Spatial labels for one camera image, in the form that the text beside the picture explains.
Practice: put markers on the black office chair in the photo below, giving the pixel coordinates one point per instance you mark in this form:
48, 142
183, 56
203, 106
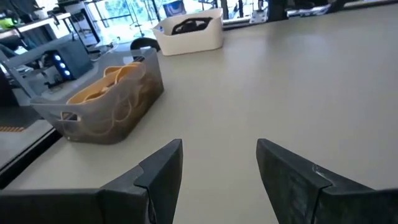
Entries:
144, 43

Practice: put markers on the black computer tower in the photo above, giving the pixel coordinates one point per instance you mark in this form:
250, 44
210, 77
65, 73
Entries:
74, 59

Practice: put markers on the grey translucent basket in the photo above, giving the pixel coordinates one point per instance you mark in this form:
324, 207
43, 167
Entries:
102, 124

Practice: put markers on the small blue screen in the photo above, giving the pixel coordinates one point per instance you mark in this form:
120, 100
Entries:
174, 7

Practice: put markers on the white desk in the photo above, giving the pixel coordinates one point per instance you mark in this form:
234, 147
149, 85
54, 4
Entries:
37, 23

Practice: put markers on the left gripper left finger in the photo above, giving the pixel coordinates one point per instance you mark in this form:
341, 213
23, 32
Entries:
109, 207

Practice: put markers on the black orange-striped floor mat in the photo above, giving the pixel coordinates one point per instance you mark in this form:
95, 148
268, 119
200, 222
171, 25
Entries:
11, 128

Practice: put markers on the thin black rubber band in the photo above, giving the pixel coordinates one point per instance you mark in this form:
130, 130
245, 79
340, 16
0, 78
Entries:
183, 28
205, 22

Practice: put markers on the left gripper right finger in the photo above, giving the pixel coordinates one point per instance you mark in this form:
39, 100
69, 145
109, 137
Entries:
298, 193

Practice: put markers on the white plastic basket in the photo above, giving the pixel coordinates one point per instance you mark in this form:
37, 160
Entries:
192, 42

